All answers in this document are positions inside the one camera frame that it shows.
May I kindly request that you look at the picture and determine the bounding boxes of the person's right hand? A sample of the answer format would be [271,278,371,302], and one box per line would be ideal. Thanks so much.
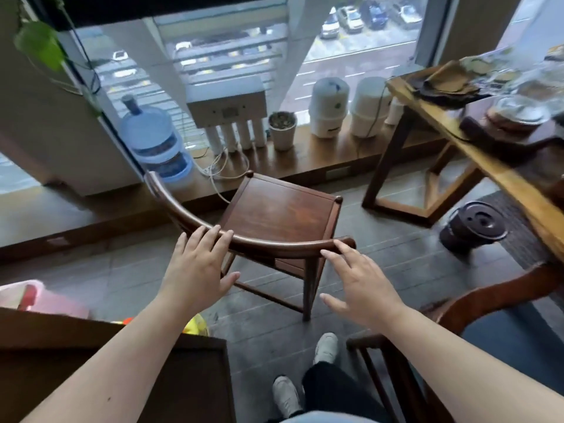
[319,239,407,336]

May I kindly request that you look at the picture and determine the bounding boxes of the dark wooden cabinet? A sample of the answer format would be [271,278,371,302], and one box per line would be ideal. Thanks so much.
[0,307,237,423]

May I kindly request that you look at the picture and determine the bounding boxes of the wooden armchair with blue cushion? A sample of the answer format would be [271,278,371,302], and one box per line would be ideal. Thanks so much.
[346,263,564,423]

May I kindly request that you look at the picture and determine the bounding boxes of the dark tea tray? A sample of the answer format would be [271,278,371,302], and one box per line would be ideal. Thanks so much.
[404,69,495,110]

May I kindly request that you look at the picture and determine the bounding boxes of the brown cloth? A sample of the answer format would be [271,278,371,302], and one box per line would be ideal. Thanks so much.
[424,61,482,95]

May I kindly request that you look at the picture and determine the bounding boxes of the blue parked car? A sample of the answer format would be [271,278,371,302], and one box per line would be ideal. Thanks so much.
[359,0,389,31]

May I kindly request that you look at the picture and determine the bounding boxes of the person's left hand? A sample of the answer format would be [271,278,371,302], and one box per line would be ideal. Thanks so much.
[160,224,241,316]

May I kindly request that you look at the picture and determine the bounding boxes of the white parked car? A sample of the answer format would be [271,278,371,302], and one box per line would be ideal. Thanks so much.
[390,1,424,30]
[319,7,340,39]

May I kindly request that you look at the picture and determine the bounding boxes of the white water filter unit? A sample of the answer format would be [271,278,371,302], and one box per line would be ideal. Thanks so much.
[186,76,268,156]

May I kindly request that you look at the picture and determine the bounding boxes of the clear glass pitcher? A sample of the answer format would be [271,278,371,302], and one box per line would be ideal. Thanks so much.
[504,57,564,111]

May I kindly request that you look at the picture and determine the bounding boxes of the black lidded waste bucket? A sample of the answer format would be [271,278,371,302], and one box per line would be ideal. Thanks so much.
[440,201,508,254]

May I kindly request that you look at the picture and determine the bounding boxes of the green hanging plant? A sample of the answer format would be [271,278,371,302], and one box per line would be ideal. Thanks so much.
[13,0,103,117]

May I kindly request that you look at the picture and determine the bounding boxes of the person's left white shoe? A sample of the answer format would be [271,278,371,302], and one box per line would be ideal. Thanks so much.
[271,376,305,419]

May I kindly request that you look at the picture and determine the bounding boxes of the person's black trousers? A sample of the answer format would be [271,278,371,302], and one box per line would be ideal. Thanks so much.
[301,361,389,423]

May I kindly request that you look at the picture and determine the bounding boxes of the white tank with blue label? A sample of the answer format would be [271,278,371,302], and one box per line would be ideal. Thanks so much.
[308,77,350,139]

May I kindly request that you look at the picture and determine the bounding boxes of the black oblong tea tool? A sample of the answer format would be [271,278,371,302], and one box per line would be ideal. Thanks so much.
[459,116,536,161]

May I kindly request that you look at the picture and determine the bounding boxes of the dark wooden curved-back chair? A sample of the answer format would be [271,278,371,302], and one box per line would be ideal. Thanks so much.
[145,170,357,322]

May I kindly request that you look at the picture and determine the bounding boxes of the white plant pot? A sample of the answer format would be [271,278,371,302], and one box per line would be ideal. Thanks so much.
[268,111,298,152]

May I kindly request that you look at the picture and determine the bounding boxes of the glass bowl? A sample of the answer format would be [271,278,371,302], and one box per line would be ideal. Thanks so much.
[490,94,552,126]

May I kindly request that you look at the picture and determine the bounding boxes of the yellow plastic object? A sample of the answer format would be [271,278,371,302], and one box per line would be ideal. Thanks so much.
[182,313,210,337]

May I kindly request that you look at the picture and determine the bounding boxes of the white cable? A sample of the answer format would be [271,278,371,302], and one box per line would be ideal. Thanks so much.
[193,145,253,204]

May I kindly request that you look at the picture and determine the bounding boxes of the person's left forearm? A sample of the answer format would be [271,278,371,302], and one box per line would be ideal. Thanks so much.
[20,297,201,423]

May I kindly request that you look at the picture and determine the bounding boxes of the plain white tank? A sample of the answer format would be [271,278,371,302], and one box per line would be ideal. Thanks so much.
[350,77,393,138]

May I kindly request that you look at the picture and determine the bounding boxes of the pink plastic bin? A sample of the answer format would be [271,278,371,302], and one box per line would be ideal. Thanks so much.
[0,280,91,320]

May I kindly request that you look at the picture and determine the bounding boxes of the small white canister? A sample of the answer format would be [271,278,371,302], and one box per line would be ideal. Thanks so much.
[385,99,404,126]

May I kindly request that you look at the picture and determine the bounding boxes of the blue water jug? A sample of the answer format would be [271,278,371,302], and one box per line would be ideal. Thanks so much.
[120,94,195,190]

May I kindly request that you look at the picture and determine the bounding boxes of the person's white shoe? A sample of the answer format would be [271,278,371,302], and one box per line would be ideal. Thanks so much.
[271,376,305,419]
[312,333,339,365]

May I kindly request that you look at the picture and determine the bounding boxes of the person's right white shoe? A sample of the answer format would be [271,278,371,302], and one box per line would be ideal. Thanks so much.
[312,333,339,365]

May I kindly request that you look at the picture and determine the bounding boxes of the wooden tea table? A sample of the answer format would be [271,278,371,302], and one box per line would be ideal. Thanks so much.
[362,61,564,265]

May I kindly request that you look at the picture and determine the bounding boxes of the silver parked car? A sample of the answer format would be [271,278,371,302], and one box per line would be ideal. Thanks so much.
[337,5,365,34]

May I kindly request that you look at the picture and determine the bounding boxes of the person's right forearm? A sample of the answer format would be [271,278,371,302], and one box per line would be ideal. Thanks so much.
[372,307,564,423]

